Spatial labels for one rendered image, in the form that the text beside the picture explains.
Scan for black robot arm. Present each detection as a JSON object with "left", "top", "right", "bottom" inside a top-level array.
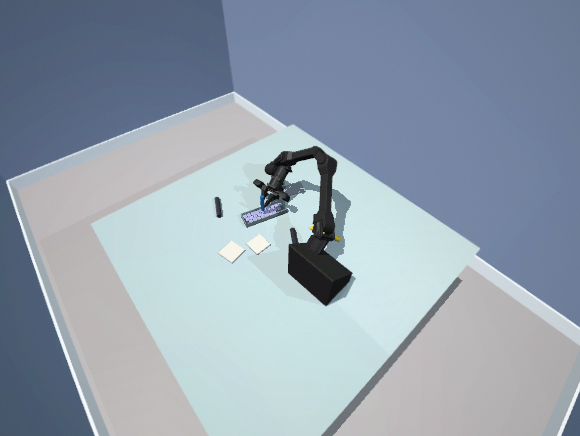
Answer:
[{"left": 265, "top": 146, "right": 338, "bottom": 255}]

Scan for grey keyboard with white letter keys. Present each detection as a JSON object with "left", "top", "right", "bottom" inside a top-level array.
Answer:
[{"left": 241, "top": 200, "right": 288, "bottom": 228}]

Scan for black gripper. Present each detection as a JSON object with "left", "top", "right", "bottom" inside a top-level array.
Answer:
[{"left": 253, "top": 174, "right": 290, "bottom": 207}]

